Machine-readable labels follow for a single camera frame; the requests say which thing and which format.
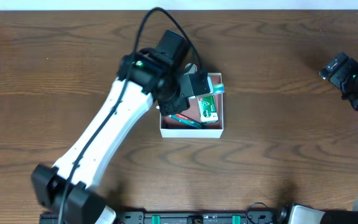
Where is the Colgate toothpaste tube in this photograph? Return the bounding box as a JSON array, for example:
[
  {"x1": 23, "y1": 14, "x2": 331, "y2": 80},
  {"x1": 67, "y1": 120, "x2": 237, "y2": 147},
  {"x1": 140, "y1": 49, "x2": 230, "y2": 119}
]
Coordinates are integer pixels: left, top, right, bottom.
[{"x1": 169, "y1": 113, "x2": 206, "y2": 129}]

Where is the green white soap packet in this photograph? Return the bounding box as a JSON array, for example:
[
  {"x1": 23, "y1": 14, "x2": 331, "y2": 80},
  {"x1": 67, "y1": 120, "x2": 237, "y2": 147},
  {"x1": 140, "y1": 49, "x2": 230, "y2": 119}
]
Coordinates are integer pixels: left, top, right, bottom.
[{"x1": 197, "y1": 96, "x2": 219, "y2": 123}]

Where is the green toothbrush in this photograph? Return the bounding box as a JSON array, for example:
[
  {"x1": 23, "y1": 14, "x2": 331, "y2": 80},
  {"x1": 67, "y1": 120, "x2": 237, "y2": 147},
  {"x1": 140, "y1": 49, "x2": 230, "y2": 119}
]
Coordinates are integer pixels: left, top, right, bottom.
[{"x1": 213, "y1": 83, "x2": 225, "y2": 95}]

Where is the blue clear bottle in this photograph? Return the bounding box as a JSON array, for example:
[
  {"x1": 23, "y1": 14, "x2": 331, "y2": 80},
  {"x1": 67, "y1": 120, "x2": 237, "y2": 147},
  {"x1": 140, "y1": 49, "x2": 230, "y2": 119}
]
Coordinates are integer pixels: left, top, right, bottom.
[{"x1": 184, "y1": 63, "x2": 198, "y2": 75}]

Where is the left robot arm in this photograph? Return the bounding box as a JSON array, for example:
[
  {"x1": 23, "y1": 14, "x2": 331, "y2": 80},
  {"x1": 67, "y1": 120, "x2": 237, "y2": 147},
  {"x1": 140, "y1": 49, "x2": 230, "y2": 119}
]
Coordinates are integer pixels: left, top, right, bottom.
[{"x1": 31, "y1": 30, "x2": 213, "y2": 223}]

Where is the white box with pink interior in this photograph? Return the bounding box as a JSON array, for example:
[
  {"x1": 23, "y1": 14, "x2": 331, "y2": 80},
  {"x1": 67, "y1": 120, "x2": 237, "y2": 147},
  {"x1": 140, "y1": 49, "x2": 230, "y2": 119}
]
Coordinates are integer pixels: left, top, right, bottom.
[{"x1": 159, "y1": 73, "x2": 224, "y2": 139}]

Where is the left black cable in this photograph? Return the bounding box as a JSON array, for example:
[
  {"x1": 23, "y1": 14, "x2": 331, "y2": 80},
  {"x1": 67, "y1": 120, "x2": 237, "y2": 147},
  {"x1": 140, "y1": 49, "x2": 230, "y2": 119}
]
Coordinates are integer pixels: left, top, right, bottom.
[{"x1": 57, "y1": 6, "x2": 204, "y2": 224}]

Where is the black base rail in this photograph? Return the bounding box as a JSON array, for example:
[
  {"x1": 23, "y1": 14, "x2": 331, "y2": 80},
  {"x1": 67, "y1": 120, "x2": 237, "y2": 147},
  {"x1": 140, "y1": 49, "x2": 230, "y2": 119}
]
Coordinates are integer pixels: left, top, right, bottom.
[{"x1": 39, "y1": 210, "x2": 291, "y2": 224}]

